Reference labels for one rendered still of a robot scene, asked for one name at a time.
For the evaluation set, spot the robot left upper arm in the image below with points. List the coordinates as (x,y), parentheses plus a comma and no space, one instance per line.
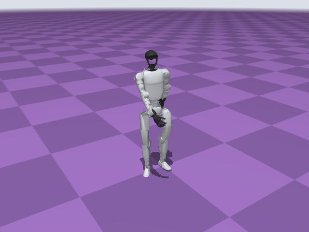
(166,79)

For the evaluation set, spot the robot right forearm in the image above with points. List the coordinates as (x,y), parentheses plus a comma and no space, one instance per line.
(147,104)

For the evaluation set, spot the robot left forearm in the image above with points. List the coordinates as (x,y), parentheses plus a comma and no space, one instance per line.
(165,94)

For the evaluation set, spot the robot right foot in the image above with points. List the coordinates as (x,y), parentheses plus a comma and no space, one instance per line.
(146,172)

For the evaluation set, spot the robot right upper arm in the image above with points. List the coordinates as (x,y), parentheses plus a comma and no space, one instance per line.
(138,79)

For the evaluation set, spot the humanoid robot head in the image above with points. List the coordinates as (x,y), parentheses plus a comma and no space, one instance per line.
(149,55)

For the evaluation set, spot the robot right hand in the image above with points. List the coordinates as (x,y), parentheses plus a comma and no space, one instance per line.
(157,119)

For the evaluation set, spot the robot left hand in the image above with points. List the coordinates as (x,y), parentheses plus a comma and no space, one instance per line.
(162,102)

